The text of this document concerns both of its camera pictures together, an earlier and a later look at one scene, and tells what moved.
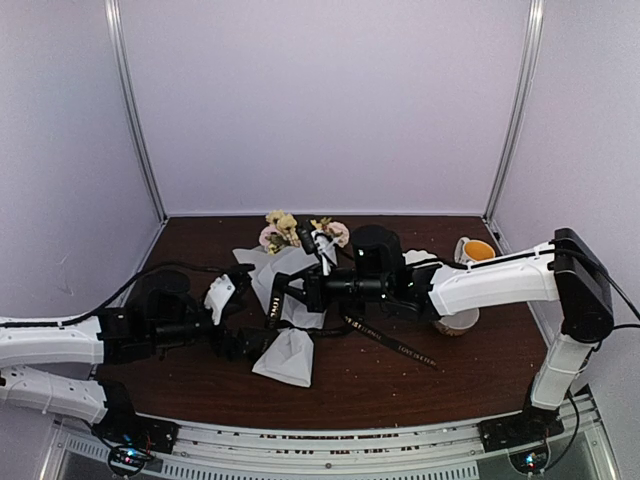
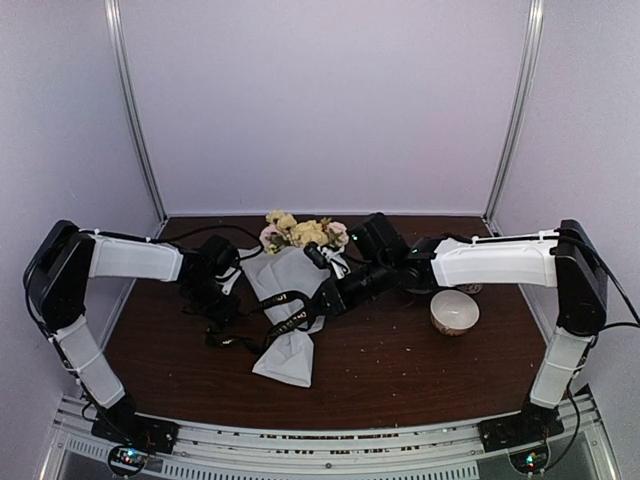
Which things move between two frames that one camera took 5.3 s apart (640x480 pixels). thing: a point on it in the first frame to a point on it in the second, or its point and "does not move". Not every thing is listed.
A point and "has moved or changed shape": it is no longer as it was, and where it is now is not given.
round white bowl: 456,323 does not move
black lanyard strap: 274,297 has moved or changed shape
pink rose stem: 339,231 does not move
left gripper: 236,349 to 224,314
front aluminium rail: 450,452 does not move
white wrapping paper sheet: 290,354 does not move
